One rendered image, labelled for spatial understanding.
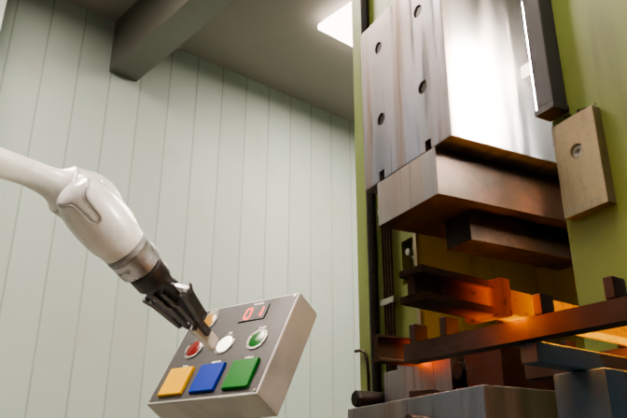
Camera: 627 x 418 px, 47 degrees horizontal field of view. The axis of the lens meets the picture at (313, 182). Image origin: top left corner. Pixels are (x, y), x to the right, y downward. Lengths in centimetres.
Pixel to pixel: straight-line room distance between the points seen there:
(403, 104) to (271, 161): 409
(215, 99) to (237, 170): 56
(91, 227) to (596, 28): 94
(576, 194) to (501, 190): 22
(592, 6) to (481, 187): 37
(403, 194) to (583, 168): 36
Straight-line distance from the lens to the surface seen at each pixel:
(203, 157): 517
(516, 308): 70
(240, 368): 161
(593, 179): 122
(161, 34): 460
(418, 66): 147
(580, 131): 126
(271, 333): 164
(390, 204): 144
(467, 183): 137
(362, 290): 176
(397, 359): 125
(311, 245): 556
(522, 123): 146
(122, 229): 137
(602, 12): 134
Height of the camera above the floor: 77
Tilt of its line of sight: 23 degrees up
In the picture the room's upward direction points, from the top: straight up
